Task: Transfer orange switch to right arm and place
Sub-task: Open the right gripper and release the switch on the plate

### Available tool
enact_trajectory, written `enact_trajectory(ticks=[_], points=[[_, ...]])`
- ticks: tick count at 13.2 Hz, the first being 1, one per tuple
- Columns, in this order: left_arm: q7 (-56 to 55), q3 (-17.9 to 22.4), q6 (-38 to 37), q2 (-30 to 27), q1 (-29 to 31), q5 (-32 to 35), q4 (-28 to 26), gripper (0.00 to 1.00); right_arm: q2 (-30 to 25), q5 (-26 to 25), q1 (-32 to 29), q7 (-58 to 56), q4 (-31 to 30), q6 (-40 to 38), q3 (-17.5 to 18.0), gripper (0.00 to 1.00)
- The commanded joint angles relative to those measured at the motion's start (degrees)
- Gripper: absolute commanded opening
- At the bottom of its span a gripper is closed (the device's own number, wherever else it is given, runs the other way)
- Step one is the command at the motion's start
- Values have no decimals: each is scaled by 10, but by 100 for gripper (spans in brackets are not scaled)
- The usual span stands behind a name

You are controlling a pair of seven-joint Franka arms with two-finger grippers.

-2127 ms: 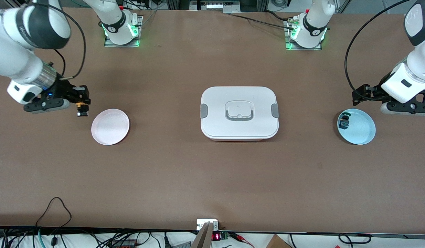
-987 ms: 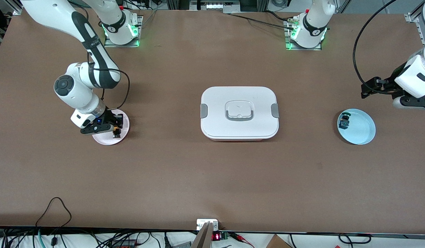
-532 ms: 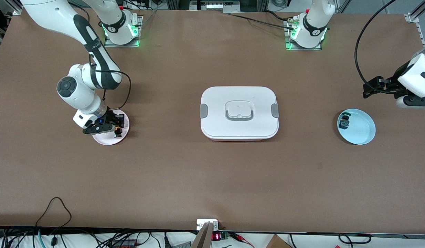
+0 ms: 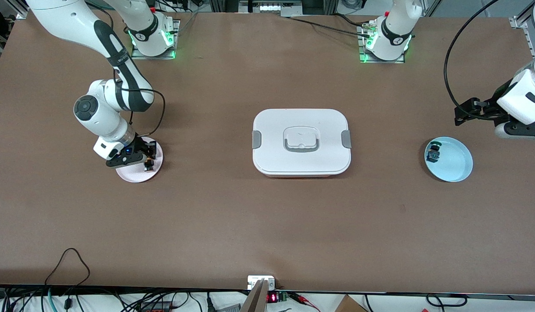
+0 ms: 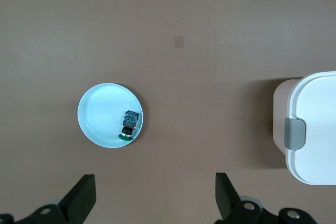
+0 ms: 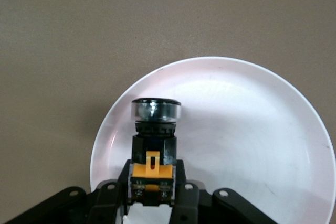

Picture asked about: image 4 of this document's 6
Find pink round plate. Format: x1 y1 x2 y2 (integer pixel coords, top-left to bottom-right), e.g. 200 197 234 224
116 137 164 183

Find light blue round plate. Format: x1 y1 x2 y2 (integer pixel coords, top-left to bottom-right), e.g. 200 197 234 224
424 136 473 182

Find white lidded lunch box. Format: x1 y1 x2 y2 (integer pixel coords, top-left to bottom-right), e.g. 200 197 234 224
252 108 352 178

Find black power strip with plugs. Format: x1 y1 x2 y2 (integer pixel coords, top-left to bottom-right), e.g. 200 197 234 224
139 301 175 312

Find small white box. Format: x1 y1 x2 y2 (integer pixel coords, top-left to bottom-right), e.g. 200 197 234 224
247 276 276 290

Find grey-brown bar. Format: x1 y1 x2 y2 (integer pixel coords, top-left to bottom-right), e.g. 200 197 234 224
240 279 270 312

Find white strip device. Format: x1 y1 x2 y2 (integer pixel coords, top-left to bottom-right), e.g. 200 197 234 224
259 3 302 13

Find brown cardboard piece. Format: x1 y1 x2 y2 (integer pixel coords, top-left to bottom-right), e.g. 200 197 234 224
334 295 367 312

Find black cable with brass plug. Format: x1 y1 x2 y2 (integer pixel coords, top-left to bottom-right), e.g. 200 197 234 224
113 65 166 138

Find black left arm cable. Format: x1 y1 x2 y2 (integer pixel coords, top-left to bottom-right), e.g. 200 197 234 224
444 0 501 118

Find aluminium frame rail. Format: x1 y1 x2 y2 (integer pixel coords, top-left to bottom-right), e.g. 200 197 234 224
509 15 535 59

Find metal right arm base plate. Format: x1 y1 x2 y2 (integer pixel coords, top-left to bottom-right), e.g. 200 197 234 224
131 19 181 60

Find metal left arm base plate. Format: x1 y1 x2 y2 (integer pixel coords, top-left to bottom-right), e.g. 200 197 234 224
358 22 405 64

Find thin black looped cable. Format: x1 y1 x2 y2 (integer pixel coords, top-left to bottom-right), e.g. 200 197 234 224
44 248 91 287

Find short black base cable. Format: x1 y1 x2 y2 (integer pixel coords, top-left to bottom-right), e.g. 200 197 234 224
334 13 367 27

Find dark aluminium frame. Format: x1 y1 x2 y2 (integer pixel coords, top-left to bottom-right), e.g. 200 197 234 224
209 0 339 18

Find long black base cable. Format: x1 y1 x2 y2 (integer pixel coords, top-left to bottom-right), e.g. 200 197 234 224
287 16 372 37

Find black oval cable loop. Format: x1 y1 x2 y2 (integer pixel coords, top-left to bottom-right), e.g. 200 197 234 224
425 294 468 308

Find red clip wires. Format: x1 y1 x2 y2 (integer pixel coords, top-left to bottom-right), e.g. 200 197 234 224
289 292 321 312

